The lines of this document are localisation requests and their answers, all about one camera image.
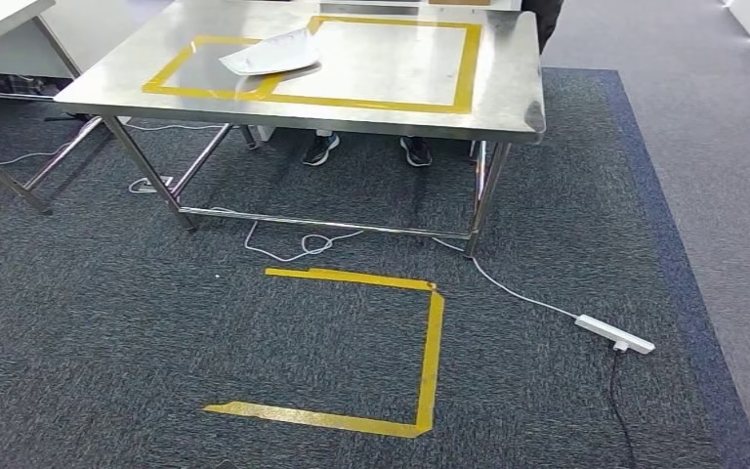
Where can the white triangular plastic part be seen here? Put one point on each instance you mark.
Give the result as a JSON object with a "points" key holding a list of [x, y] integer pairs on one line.
{"points": [[271, 55]]}

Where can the stainless steel workbench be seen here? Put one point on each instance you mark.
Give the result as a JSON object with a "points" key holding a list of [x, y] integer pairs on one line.
{"points": [[381, 65]]}

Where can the person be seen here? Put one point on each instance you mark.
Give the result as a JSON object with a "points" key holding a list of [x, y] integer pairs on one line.
{"points": [[320, 150]]}

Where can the yellow tape outline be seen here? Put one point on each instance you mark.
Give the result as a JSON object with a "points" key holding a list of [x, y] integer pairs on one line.
{"points": [[427, 362]]}

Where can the large yellow tape square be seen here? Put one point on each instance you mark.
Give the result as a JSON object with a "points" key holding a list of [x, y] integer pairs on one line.
{"points": [[465, 65]]}

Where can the white power strip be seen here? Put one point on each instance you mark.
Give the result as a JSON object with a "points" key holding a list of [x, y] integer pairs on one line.
{"points": [[614, 333]]}

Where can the black chair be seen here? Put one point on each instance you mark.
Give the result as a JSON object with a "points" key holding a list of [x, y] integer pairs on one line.
{"points": [[541, 22]]}

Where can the dark checked cloth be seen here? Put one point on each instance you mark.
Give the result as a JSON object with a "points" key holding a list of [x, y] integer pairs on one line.
{"points": [[6, 84]]}

